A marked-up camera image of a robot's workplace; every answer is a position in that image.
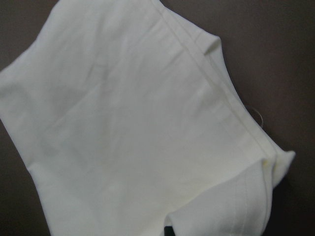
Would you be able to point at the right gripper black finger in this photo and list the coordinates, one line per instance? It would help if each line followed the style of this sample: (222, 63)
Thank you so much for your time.
(168, 230)

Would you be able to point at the cream long-sleeve cat shirt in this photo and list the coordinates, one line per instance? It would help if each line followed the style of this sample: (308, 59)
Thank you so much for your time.
(126, 118)

